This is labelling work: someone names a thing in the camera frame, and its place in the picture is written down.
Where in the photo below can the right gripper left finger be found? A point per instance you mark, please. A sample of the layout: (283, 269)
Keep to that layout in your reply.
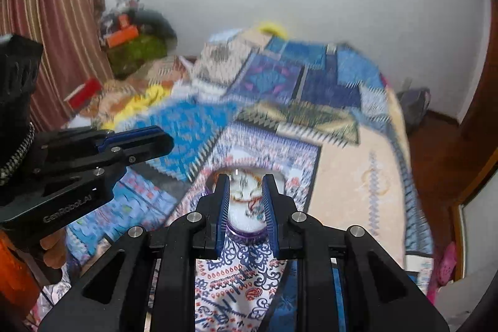
(214, 209)

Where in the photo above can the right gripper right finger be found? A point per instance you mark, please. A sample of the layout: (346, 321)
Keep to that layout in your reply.
(278, 208)

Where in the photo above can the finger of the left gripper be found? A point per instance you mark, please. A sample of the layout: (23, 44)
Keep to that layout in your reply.
(139, 145)

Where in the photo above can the person's hand holding gripper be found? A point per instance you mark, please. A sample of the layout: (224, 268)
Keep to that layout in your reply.
(54, 249)

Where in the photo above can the purple heart-shaped tin box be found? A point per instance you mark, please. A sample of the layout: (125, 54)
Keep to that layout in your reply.
(246, 220)

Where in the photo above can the yellow cloth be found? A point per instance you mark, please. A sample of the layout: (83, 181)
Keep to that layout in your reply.
(137, 104)

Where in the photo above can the red box on bed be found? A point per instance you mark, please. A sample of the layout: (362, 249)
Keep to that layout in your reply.
(81, 96)

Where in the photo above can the green plush pile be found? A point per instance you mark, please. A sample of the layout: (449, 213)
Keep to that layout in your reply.
(128, 57)

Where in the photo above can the patchwork patterned bedspread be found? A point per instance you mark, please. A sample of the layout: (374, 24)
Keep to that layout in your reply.
(320, 114)

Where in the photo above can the orange box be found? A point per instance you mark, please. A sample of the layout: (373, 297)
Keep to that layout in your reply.
(122, 36)

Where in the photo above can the striped red curtain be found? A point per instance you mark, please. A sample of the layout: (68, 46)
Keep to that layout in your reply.
(69, 32)

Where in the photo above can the dark bag on floor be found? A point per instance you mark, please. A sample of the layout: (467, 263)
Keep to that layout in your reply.
(414, 104)

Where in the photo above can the pink croc shoe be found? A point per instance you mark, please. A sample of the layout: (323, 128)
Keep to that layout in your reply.
(443, 271)

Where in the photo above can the brown wooden door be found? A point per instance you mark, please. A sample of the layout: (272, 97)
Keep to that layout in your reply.
(477, 147)

